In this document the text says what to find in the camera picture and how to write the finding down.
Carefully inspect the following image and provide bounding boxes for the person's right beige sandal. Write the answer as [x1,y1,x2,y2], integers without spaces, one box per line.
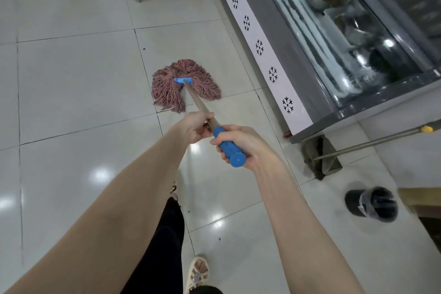
[184,256,210,294]

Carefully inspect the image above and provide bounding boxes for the grey broom with yellow cap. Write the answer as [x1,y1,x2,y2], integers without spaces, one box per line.
[311,119,441,181]

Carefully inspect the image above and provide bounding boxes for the person's right hand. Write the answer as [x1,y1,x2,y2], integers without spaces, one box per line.
[209,124,287,173]

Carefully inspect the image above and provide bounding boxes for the person's right forearm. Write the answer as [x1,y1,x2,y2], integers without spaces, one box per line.
[253,163,366,294]

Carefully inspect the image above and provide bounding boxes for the person's black trousers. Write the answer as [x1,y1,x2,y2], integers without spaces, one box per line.
[120,197,223,294]

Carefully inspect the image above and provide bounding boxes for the grey dustpan with yellow-tipped handle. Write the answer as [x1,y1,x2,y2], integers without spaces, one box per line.
[301,124,435,181]

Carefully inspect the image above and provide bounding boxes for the person's left hand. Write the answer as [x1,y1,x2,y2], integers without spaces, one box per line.
[175,110,215,145]

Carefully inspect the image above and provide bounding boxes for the grey glass display freezer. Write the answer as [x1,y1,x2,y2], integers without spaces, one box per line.
[212,0,441,145]

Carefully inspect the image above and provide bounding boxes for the person's left forearm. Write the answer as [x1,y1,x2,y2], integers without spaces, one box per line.
[3,128,188,294]

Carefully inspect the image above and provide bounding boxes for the pink string mop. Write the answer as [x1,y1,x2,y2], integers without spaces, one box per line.
[151,59,247,168]

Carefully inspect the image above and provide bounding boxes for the black trash bin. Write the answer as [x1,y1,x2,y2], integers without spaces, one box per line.
[344,186,399,223]

